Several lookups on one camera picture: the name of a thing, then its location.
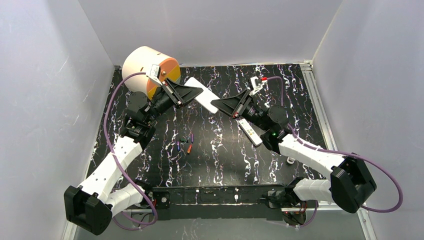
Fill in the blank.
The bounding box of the long white remote control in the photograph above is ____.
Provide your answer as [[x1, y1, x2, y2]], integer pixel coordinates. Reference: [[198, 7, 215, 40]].
[[237, 118, 263, 147]]

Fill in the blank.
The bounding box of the purple cable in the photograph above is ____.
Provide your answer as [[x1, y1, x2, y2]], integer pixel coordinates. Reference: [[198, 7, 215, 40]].
[[103, 72, 159, 232], [264, 76, 404, 214]]

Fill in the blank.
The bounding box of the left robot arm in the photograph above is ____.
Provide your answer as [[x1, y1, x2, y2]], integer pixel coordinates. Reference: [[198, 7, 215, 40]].
[[64, 79, 204, 236]]

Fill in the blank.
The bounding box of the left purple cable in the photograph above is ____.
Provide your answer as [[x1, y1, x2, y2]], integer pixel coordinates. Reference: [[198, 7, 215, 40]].
[[103, 72, 159, 232]]

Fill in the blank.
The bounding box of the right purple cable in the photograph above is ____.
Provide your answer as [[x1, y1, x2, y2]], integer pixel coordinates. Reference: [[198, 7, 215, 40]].
[[264, 76, 404, 214]]

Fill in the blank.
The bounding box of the orange battery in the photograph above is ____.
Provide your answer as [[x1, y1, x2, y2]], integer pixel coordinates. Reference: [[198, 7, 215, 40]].
[[187, 144, 193, 154]]

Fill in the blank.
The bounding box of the round three-colour drawer box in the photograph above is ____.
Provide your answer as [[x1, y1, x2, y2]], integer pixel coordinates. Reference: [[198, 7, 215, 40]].
[[121, 46, 181, 100]]

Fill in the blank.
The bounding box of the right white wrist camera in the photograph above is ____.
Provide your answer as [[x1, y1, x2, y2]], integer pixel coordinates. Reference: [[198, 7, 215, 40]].
[[249, 76, 268, 96]]

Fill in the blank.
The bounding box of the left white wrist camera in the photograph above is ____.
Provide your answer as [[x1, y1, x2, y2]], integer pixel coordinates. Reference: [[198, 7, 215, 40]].
[[146, 63, 163, 86]]

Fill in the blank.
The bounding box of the white remote with buttons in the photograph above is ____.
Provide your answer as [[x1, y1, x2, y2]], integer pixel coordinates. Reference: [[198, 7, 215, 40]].
[[184, 77, 219, 114]]

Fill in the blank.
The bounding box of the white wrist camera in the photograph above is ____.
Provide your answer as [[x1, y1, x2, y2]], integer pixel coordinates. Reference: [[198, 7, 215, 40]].
[[146, 63, 163, 86], [249, 76, 268, 96]]

